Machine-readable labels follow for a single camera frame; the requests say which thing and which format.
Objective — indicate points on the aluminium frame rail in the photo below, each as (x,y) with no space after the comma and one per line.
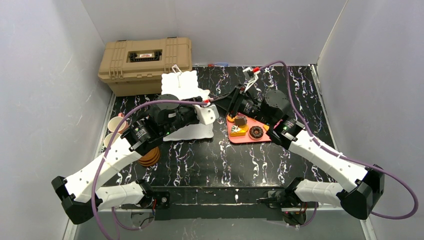
(218,200)

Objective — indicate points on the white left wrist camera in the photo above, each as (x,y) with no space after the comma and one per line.
(206,112)

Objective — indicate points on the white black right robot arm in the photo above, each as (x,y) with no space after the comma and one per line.
(292,135)

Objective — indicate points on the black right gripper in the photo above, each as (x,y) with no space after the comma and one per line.
(234,101)

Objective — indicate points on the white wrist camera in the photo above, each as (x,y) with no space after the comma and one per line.
(206,112)
(251,74)

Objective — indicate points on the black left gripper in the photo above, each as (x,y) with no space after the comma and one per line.
(191,115)

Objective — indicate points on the yellow mug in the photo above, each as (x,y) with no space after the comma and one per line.
(110,139)

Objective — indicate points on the white three-tier cake stand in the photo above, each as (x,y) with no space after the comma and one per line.
(184,85)

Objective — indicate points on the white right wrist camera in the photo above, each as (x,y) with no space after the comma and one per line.
(251,74)

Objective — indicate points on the yellow cake slice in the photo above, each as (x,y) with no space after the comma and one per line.
(236,131)

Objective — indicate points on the chocolate donut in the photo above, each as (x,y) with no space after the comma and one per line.
(256,132)

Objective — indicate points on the pink serving tray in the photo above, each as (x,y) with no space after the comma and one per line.
(246,139)

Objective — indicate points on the tan plastic tool case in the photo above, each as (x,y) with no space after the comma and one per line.
(135,67)

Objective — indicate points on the pink mug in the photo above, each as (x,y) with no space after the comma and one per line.
(114,122)

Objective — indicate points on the stack of brown wooden coasters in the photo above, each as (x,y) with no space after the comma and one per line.
(151,158)

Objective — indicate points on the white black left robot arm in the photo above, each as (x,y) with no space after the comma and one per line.
(83,193)

